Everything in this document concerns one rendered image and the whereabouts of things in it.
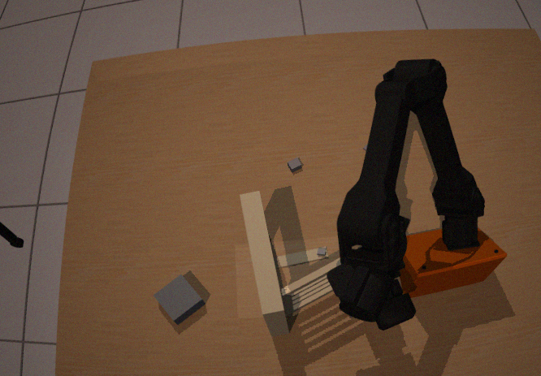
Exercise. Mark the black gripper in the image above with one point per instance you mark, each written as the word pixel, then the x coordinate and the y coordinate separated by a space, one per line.
pixel 397 308

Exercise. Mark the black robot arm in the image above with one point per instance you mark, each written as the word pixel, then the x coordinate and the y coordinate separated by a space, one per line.
pixel 370 213

